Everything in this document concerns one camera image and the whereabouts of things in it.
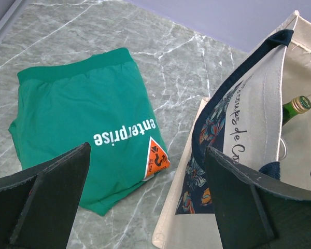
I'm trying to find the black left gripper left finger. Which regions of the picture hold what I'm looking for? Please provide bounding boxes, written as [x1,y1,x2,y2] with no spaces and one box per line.
[0,143,91,248]

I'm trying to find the beige canvas tote bag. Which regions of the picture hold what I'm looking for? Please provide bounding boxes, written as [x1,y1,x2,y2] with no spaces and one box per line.
[152,11,311,248]

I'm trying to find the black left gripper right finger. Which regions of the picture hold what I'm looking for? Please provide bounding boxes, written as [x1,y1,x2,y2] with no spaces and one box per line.
[205,147,311,248]

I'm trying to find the green folded t-shirt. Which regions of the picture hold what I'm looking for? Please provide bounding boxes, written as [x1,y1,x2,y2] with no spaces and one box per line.
[9,48,171,215]

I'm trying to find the green glass bottle gold cap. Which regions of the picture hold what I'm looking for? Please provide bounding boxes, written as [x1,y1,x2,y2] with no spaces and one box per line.
[282,95,311,126]

